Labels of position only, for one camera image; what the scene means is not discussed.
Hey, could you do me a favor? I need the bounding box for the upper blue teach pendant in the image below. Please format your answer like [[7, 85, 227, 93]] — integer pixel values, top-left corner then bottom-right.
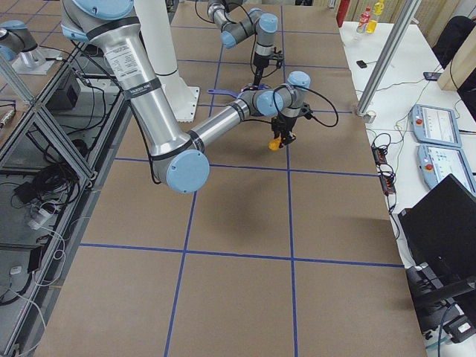
[[408, 104, 462, 148]]

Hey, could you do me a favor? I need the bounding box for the red labelled plastic bottle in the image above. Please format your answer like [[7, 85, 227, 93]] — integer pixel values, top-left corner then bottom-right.
[[356, 7, 371, 34]]

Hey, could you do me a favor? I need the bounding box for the yellow plastic corn cob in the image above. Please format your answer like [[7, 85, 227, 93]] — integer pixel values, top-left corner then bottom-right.
[[268, 137, 285, 151]]

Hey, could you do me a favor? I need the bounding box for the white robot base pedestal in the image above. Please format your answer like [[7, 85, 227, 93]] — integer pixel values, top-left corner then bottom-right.
[[134, 0, 200, 123]]

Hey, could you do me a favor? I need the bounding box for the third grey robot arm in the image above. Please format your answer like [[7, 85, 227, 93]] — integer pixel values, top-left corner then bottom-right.
[[1, 20, 62, 74]]

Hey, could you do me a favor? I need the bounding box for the glass lid purple knob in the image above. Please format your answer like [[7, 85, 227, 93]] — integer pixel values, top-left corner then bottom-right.
[[240, 83, 271, 93]]

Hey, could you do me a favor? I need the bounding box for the aluminium frame post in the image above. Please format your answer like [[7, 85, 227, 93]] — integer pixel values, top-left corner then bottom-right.
[[356, 0, 422, 123]]

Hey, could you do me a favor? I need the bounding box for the dark blue pot purple handle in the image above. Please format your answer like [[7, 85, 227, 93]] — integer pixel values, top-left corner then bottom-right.
[[207, 83, 274, 119]]

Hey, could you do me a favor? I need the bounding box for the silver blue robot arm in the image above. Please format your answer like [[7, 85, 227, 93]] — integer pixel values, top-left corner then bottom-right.
[[207, 1, 284, 90], [62, 1, 311, 193]]

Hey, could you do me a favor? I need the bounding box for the black power strip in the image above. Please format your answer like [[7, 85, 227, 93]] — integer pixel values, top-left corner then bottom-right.
[[371, 146, 396, 196]]

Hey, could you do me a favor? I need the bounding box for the small black square device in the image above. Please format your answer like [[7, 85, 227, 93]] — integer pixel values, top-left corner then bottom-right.
[[356, 60, 367, 68]]

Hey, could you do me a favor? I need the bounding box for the black smartphone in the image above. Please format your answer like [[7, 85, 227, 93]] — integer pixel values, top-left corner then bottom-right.
[[423, 72, 441, 81]]

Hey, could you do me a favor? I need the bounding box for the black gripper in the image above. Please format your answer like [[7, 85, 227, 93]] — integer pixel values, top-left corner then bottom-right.
[[253, 61, 268, 86], [271, 114, 297, 146]]

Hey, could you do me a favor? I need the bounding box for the lower blue teach pendant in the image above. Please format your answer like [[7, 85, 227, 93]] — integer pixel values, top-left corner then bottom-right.
[[417, 144, 475, 195]]

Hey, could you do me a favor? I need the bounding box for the blue teach pendant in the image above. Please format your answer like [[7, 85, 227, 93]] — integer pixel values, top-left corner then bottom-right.
[[408, 104, 462, 148], [417, 144, 475, 195]]

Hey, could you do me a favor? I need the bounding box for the black power adapter box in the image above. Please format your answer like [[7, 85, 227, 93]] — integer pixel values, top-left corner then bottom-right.
[[46, 75, 80, 111]]

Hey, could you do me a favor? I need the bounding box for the brown paper table mat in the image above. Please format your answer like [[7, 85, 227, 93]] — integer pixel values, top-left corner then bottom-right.
[[36, 6, 425, 356]]

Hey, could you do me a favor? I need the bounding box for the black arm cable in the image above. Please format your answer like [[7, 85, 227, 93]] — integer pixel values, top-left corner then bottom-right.
[[271, 86, 340, 129], [193, 0, 286, 81]]

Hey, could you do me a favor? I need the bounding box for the yellow drink bottle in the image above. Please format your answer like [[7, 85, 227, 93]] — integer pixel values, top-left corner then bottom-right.
[[366, 0, 385, 33]]

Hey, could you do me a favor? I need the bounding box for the black laptop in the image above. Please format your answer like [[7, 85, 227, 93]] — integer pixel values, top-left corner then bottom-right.
[[398, 174, 475, 279]]

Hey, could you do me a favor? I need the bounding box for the aluminium side rack frame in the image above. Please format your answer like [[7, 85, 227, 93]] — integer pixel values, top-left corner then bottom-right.
[[1, 45, 130, 356]]

